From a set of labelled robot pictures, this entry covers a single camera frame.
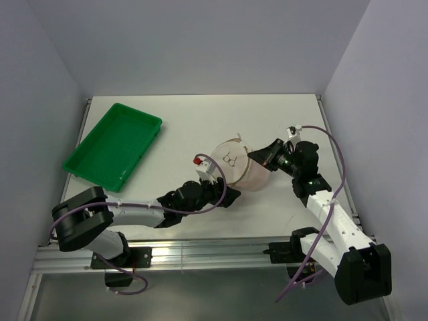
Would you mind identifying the green plastic tray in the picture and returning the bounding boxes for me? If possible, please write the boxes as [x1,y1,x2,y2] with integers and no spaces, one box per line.
[63,103,163,193]

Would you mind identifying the aluminium table edge rail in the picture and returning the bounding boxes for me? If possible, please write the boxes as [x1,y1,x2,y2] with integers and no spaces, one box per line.
[30,237,289,274]

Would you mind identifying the white mesh laundry bag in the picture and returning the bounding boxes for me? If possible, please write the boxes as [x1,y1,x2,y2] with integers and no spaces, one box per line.
[211,134,270,191]

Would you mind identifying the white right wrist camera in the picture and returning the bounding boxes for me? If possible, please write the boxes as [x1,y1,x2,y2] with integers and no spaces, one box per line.
[287,124,302,145]

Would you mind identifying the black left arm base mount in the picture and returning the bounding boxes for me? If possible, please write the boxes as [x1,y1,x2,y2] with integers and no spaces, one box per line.
[90,247,152,290]

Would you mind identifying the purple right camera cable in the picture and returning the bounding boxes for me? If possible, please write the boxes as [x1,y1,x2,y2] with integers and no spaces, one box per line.
[274,125,347,304]

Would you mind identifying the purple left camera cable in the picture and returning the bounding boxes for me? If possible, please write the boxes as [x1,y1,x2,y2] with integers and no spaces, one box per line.
[49,153,229,240]

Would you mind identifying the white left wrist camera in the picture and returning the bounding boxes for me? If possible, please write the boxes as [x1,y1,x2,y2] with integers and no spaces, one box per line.
[193,156,217,184]

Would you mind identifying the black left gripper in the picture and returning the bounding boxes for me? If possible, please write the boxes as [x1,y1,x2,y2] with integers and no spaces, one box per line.
[181,173,240,217]

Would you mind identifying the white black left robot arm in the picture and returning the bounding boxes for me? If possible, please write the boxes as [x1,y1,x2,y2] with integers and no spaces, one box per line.
[49,178,241,267]

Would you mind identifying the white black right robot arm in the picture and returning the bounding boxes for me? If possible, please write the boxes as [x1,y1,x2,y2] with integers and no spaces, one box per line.
[248,139,392,305]

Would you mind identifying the purple camera cable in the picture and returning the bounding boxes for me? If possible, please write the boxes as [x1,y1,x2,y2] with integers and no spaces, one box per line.
[49,153,229,240]
[274,125,347,304]

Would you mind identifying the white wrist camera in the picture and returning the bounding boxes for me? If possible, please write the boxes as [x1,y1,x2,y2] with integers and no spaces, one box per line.
[193,156,217,184]
[287,124,302,145]

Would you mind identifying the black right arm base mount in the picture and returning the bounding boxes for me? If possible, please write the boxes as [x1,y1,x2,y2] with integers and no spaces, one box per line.
[262,242,316,282]

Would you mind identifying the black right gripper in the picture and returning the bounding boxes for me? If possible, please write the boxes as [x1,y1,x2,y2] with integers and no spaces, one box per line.
[248,138,301,178]

